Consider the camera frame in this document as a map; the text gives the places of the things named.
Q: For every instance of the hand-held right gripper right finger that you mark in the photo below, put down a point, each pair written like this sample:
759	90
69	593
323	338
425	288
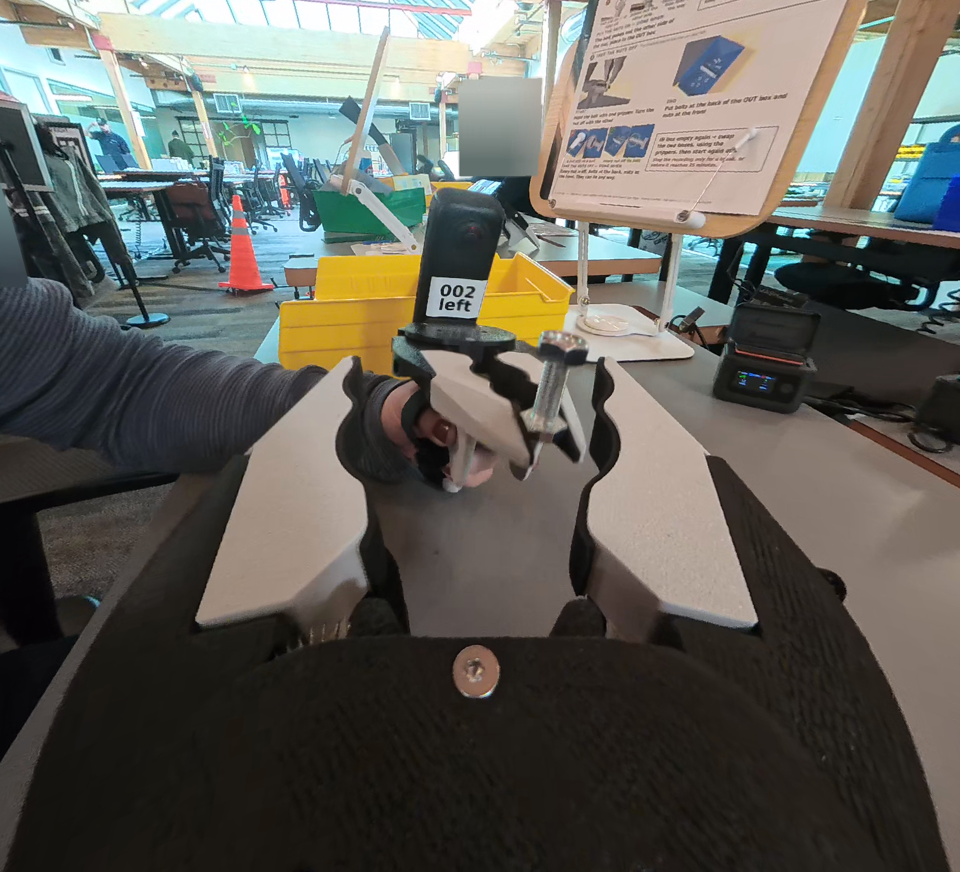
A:
667	512

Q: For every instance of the person's left forearm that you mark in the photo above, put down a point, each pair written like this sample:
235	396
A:
150	377

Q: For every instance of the black label printer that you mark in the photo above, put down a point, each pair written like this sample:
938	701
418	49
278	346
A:
765	362

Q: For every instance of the thin wooden board stand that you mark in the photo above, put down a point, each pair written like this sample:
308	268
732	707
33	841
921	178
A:
371	121

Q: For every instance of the orange traffic cone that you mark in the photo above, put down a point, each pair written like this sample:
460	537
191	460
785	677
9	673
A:
244	256

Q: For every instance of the grey hanging jacket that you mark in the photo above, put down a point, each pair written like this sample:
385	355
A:
75	211

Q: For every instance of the blue tote bag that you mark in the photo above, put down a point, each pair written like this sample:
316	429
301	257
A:
919	181

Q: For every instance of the person's left hand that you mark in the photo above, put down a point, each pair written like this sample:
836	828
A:
405	429

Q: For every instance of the black charger box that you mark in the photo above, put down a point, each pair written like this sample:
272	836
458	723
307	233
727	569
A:
941	410

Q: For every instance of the steel hex bolt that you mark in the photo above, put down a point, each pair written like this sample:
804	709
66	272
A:
555	384

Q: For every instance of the wooden instruction board stand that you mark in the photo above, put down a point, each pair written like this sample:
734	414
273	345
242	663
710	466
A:
645	347

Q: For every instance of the green plastic bin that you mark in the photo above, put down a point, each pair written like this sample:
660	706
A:
367	211

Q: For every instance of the printed instruction sheet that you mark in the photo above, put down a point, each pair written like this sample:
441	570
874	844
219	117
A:
712	61

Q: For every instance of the blue plastic bin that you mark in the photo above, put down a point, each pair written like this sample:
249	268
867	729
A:
949	204

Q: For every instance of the yellow plastic bin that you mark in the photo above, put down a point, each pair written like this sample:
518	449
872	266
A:
352	317

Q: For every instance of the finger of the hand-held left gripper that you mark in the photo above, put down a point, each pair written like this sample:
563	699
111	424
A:
521	369
480	407

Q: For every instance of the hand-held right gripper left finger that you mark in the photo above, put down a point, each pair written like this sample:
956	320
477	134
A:
285	512

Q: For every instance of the brown office chair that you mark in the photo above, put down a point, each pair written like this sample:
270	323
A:
195	211

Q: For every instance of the light wooden post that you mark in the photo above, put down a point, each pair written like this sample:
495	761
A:
892	76

